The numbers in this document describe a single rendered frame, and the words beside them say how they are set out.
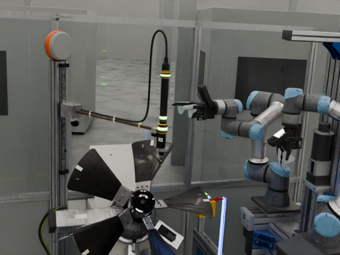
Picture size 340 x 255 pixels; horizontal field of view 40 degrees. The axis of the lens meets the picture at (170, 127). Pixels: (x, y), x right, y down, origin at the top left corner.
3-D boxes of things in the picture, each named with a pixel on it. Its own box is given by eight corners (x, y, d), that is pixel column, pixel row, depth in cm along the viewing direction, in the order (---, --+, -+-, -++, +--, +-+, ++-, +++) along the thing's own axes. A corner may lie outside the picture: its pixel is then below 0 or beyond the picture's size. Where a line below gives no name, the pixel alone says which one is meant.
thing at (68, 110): (58, 117, 252) (58, 101, 250) (68, 115, 257) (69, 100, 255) (72, 120, 246) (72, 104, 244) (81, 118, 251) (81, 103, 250)
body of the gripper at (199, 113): (196, 120, 219) (217, 119, 224) (197, 102, 217) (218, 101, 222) (187, 117, 225) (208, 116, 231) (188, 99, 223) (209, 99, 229)
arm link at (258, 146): (264, 186, 269) (269, 95, 252) (241, 180, 277) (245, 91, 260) (273, 179, 278) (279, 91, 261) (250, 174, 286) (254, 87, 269)
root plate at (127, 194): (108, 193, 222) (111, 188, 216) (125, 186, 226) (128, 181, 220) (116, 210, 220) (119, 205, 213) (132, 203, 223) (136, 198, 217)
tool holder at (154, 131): (147, 149, 217) (148, 128, 215) (157, 146, 223) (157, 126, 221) (163, 153, 212) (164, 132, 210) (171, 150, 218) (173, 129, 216)
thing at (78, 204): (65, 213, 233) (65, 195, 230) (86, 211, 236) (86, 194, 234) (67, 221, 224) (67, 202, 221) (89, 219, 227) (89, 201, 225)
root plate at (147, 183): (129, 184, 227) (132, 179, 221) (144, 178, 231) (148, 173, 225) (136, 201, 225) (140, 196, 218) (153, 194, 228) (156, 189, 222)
